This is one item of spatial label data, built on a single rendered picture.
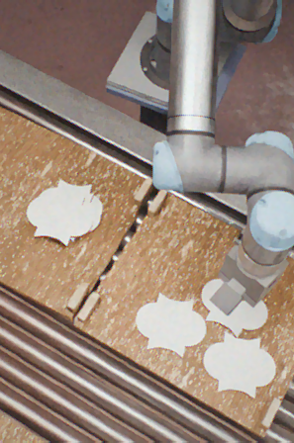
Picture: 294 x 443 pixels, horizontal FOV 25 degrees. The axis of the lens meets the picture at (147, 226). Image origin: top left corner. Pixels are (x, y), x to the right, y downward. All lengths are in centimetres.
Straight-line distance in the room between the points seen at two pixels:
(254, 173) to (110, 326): 46
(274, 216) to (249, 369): 42
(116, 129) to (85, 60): 133
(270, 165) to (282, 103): 177
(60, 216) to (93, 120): 28
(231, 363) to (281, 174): 43
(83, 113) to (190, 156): 58
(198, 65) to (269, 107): 174
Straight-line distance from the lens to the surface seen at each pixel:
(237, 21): 146
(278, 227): 94
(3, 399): 128
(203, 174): 100
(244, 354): 128
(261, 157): 101
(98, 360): 128
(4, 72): 162
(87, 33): 291
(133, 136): 150
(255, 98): 276
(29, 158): 145
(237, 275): 112
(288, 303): 134
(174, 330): 128
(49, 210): 135
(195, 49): 103
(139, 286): 131
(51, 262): 134
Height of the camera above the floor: 217
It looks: 64 degrees down
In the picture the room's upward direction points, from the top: 6 degrees clockwise
